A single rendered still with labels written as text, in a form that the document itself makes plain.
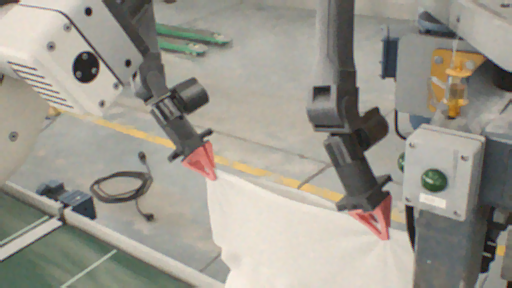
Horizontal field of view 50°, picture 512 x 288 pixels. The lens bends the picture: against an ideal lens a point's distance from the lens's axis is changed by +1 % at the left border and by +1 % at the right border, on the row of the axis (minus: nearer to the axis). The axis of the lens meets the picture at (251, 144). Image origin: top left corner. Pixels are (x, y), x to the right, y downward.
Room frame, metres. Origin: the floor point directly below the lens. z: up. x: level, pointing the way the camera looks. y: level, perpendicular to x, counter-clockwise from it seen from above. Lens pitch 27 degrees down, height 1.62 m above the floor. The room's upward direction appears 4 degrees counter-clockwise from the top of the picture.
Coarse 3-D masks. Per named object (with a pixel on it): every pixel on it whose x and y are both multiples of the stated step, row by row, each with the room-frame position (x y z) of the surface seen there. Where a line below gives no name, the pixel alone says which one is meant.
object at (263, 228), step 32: (224, 192) 1.01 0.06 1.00; (256, 192) 0.94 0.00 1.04; (288, 192) 0.93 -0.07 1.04; (224, 224) 1.01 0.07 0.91; (256, 224) 0.94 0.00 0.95; (288, 224) 0.88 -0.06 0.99; (320, 224) 0.84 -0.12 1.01; (352, 224) 0.81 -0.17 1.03; (224, 256) 0.99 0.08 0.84; (256, 256) 0.95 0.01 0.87; (288, 256) 0.88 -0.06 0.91; (320, 256) 0.84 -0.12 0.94; (352, 256) 0.81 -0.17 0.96; (384, 256) 0.78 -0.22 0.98
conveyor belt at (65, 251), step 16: (48, 240) 1.75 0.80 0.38; (64, 240) 1.74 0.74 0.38; (80, 240) 1.73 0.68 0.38; (96, 240) 1.72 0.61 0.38; (16, 256) 1.66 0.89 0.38; (32, 256) 1.66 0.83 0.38; (48, 256) 1.65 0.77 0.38; (64, 256) 1.64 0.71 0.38; (80, 256) 1.63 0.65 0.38; (96, 256) 1.63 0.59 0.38; (112, 256) 1.62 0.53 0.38; (0, 272) 1.58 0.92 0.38; (16, 272) 1.57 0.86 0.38; (32, 272) 1.56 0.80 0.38; (48, 272) 1.56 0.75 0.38; (64, 272) 1.55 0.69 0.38; (80, 272) 1.54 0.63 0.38; (96, 272) 1.54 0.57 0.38; (112, 272) 1.53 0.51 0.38; (128, 272) 1.52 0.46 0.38; (144, 272) 1.52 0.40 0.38
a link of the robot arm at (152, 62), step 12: (144, 24) 1.17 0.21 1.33; (144, 36) 1.15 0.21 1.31; (156, 36) 1.17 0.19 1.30; (156, 48) 1.14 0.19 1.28; (144, 60) 1.11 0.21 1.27; (156, 60) 1.13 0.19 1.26; (144, 72) 1.10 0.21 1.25; (132, 84) 1.13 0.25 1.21; (144, 84) 1.08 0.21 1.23; (144, 96) 1.11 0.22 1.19
